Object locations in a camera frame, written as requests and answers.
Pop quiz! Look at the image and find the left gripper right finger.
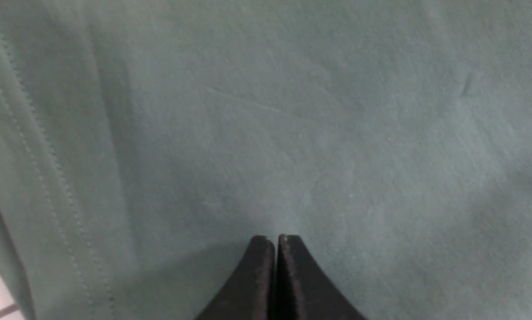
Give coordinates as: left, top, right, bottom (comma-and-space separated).
275, 235, 366, 320

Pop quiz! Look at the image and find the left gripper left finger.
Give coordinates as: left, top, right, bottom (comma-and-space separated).
196, 236, 275, 320

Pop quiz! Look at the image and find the green long sleeve shirt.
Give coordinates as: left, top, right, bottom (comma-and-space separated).
0, 0, 532, 320

